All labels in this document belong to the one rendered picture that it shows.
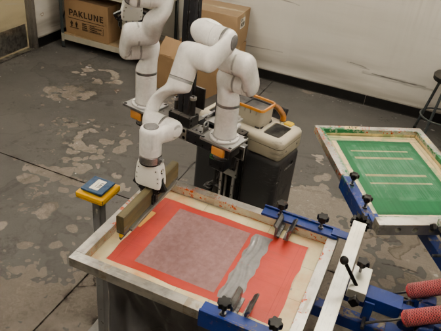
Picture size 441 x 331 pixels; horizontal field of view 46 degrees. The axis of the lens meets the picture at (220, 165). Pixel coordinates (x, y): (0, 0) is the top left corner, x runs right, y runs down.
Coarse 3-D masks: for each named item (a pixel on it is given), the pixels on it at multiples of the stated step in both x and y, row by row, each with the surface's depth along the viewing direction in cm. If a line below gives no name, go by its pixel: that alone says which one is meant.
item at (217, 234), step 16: (160, 208) 203; (176, 208) 204; (192, 208) 205; (144, 224) 194; (160, 224) 195; (176, 224) 196; (192, 224) 197; (208, 224) 198; (224, 224) 198; (240, 224) 199; (192, 240) 189; (208, 240) 190; (224, 240) 190; (240, 240) 191; (272, 240) 193; (224, 256) 183; (240, 256) 184; (272, 256) 186; (288, 256) 186; (272, 272) 179; (288, 272) 180
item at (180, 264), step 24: (144, 240) 186; (168, 240) 188; (144, 264) 176; (168, 264) 177; (192, 264) 179; (216, 264) 180; (192, 288) 169; (216, 288) 170; (264, 288) 172; (288, 288) 173; (264, 312) 164
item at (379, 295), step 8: (368, 288) 165; (376, 288) 165; (344, 296) 166; (368, 296) 162; (376, 296) 162; (384, 296) 162; (392, 296) 163; (400, 296) 163; (360, 304) 164; (376, 304) 161; (384, 304) 160; (392, 304) 160; (400, 304) 160; (384, 312) 162; (392, 312) 160; (400, 312) 159
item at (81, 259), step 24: (192, 192) 209; (264, 216) 200; (96, 240) 179; (336, 240) 191; (72, 264) 172; (96, 264) 169; (144, 288) 163; (168, 288) 163; (312, 288) 169; (192, 312) 158
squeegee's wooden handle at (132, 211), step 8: (168, 168) 192; (176, 168) 196; (168, 176) 191; (176, 176) 198; (168, 184) 193; (144, 192) 179; (152, 192) 182; (136, 200) 175; (144, 200) 178; (128, 208) 171; (136, 208) 174; (144, 208) 180; (120, 216) 167; (128, 216) 169; (136, 216) 175; (120, 224) 169; (128, 224) 171; (120, 232) 171
